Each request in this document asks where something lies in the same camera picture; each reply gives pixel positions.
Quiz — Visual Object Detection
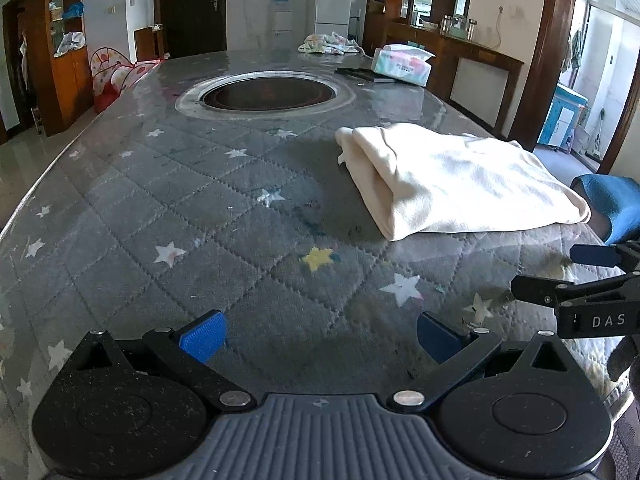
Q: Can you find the cream white garment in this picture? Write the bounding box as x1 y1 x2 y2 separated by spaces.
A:
335 122 591 242

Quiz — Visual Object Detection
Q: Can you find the blue chair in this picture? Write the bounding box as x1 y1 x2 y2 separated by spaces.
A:
570 174 640 245

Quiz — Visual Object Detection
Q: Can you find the tissue pack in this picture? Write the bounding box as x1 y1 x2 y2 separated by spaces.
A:
371 44 435 88

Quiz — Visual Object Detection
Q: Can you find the round dark stove insert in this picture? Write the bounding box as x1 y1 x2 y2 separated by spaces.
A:
175 70 356 120

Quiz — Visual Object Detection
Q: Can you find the black flat remote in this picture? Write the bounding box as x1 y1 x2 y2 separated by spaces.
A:
334 67 396 84

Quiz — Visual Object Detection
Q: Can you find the wooden display cabinet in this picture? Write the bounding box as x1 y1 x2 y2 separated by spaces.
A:
362 0 523 138

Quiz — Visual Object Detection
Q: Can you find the crumpled patterned cloth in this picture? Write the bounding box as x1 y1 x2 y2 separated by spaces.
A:
297 32 363 55

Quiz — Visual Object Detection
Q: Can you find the dark wooden door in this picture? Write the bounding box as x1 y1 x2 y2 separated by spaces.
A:
154 0 227 58

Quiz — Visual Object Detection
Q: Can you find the white refrigerator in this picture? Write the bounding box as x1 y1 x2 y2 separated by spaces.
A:
307 0 352 37

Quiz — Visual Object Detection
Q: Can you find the water dispenser with blue bottle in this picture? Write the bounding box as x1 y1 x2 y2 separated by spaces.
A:
269 0 294 50

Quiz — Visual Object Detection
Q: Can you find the wooden shelf cabinet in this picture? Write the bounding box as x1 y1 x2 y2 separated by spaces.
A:
26 0 93 136

